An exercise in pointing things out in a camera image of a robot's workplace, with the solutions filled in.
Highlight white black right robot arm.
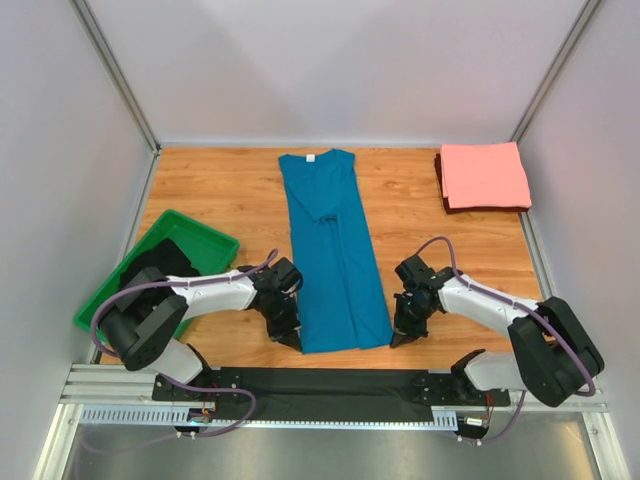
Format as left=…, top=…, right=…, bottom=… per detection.
left=391, top=254, right=605, bottom=407

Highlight folded pink t shirt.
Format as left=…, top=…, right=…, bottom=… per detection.
left=439, top=142, right=532, bottom=209

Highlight black t shirts in tray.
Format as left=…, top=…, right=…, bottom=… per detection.
left=119, top=238, right=200, bottom=288

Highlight slotted aluminium cable rail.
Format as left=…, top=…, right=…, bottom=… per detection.
left=78, top=405, right=458, bottom=432

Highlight blue t shirt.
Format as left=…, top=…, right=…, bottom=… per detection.
left=279, top=149, right=392, bottom=354

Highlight aluminium frame post left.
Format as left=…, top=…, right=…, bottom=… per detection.
left=69, top=0, right=161, bottom=154

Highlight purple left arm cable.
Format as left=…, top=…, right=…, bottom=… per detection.
left=79, top=248, right=280, bottom=455

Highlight black front mounting strip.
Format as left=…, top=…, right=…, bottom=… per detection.
left=218, top=367, right=433, bottom=421

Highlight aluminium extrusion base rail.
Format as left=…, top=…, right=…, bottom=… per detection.
left=59, top=364, right=608, bottom=413

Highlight green plastic tray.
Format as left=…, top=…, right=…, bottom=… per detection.
left=73, top=210, right=240, bottom=332

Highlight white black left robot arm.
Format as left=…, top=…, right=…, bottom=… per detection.
left=90, top=257, right=303, bottom=386

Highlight aluminium frame post right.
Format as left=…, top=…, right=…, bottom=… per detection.
left=510, top=0, right=605, bottom=143

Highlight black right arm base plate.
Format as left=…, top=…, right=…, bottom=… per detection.
left=411, top=371, right=511, bottom=407

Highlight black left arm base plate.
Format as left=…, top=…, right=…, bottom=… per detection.
left=151, top=368, right=220, bottom=402

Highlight aluminium frame post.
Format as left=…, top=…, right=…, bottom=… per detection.
left=69, top=0, right=161, bottom=154
left=510, top=0, right=605, bottom=143

